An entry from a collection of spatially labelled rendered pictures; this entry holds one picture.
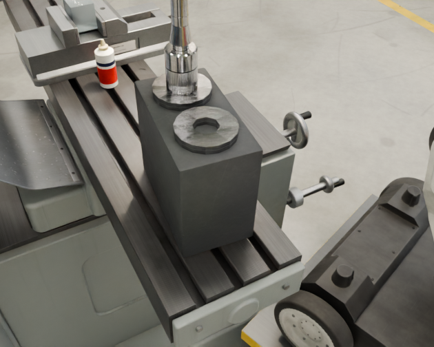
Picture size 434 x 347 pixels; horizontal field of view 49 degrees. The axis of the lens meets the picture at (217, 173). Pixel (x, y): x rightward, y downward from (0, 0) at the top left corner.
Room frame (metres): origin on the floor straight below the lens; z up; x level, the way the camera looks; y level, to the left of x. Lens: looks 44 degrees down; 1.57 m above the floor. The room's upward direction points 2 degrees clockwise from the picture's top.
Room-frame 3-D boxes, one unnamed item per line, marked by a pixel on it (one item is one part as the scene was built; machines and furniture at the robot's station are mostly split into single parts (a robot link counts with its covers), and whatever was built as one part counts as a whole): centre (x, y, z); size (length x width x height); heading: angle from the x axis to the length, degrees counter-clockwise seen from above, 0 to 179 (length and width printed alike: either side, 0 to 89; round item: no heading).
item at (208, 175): (0.56, 0.04, 1.06); 0.22 x 0.12 x 0.20; 24
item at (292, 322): (0.57, -0.24, 0.50); 0.20 x 0.05 x 0.20; 49
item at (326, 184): (1.01, -0.30, 0.54); 0.22 x 0.06 x 0.06; 120
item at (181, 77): (0.61, 0.06, 1.19); 0.05 x 0.05 x 0.06
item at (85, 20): (1.01, 0.32, 1.07); 0.06 x 0.05 x 0.06; 31
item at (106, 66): (0.90, 0.25, 1.01); 0.04 x 0.04 x 0.11
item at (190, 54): (0.61, 0.06, 1.22); 0.05 x 0.05 x 0.01
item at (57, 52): (1.03, 0.29, 1.01); 0.35 x 0.15 x 0.11; 121
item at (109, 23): (1.04, 0.27, 1.05); 0.12 x 0.06 x 0.04; 31
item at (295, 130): (1.11, -0.20, 0.66); 0.16 x 0.12 x 0.12; 120
